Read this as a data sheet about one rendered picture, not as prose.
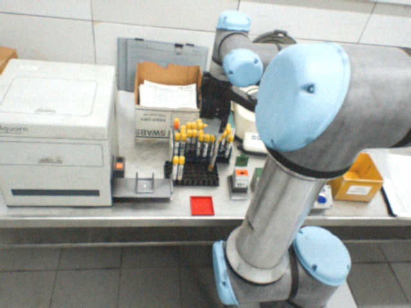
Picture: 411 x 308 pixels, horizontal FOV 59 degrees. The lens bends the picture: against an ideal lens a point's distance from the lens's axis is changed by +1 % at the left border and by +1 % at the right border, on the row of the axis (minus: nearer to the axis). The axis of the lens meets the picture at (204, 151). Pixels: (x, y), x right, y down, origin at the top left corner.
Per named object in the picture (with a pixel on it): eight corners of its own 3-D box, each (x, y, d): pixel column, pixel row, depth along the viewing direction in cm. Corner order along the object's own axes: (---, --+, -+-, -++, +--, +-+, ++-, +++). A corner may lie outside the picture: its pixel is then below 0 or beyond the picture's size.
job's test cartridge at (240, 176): (232, 191, 111) (236, 177, 107) (230, 179, 114) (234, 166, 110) (244, 191, 112) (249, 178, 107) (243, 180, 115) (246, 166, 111)
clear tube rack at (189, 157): (169, 163, 118) (171, 147, 113) (169, 143, 126) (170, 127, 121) (230, 164, 122) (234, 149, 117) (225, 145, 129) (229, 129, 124)
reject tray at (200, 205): (191, 215, 104) (191, 213, 103) (189, 197, 109) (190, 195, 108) (214, 215, 105) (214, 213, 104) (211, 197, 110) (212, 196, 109)
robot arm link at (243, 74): (284, 58, 72) (270, 33, 79) (230, 56, 69) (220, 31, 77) (274, 92, 77) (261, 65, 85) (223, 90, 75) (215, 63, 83)
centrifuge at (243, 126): (232, 152, 126) (238, 125, 118) (231, 104, 148) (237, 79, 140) (298, 161, 128) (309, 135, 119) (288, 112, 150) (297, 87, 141)
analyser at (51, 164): (4, 207, 97) (-29, 119, 77) (30, 140, 117) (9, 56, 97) (122, 207, 103) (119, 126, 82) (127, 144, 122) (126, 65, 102)
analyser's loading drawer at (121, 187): (99, 199, 101) (97, 187, 98) (101, 182, 106) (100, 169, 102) (172, 199, 104) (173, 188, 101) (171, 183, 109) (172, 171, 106)
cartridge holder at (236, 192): (230, 199, 110) (232, 192, 108) (227, 178, 117) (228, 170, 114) (247, 199, 111) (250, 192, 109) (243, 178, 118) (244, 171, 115)
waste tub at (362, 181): (332, 200, 116) (344, 179, 109) (320, 171, 126) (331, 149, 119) (371, 203, 117) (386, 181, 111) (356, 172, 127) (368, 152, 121)
